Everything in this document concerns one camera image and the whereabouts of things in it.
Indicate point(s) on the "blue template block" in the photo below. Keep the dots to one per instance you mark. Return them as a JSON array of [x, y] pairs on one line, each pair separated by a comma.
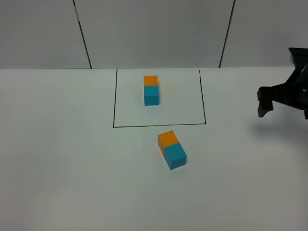
[[151, 95]]

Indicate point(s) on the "orange template block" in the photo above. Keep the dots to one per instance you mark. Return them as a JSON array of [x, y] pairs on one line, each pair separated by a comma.
[[150, 80]]

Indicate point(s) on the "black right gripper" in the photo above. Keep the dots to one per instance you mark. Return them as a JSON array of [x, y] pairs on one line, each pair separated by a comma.
[[294, 93]]

